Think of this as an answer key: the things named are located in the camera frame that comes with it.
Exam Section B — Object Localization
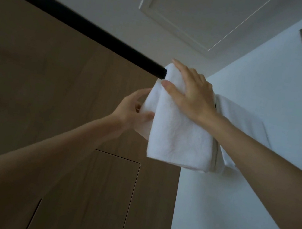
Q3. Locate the person's right hand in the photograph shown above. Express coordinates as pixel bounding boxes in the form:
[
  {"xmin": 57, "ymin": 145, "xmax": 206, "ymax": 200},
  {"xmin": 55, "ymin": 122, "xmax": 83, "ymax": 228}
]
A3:
[{"xmin": 155, "ymin": 57, "xmax": 227, "ymax": 129}]

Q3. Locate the white ceiling access hatch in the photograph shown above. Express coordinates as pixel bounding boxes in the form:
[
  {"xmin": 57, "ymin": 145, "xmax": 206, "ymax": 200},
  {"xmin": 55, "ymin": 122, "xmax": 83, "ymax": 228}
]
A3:
[{"xmin": 132, "ymin": 0, "xmax": 278, "ymax": 68}]

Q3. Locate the person's left forearm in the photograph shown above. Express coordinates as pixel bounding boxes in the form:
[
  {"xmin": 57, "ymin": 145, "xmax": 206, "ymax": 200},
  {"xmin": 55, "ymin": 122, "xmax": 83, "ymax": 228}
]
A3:
[{"xmin": 0, "ymin": 97, "xmax": 129, "ymax": 229}]

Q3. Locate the wooden back panel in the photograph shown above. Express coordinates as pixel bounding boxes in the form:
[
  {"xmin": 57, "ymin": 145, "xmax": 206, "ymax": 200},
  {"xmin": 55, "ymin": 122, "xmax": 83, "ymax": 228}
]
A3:
[{"xmin": 0, "ymin": 0, "xmax": 206, "ymax": 229}]

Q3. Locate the white towel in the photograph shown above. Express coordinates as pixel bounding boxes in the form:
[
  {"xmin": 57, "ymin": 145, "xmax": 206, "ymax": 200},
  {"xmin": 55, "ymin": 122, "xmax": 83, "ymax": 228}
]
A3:
[
  {"xmin": 204, "ymin": 94, "xmax": 280, "ymax": 177},
  {"xmin": 128, "ymin": 58, "xmax": 233, "ymax": 176}
]

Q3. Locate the person's right forearm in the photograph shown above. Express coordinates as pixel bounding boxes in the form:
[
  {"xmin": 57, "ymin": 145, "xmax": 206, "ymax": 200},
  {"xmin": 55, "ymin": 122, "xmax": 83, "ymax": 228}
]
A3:
[{"xmin": 185, "ymin": 111, "xmax": 302, "ymax": 229}]

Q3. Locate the black towel rail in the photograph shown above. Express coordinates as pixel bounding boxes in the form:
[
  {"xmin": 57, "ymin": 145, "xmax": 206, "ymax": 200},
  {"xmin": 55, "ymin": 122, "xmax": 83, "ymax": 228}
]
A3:
[{"xmin": 0, "ymin": 0, "xmax": 179, "ymax": 79}]

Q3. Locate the person's left hand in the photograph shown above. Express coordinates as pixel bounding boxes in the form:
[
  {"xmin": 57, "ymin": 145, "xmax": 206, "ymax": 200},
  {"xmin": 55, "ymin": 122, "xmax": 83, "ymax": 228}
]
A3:
[{"xmin": 108, "ymin": 82, "xmax": 159, "ymax": 137}]

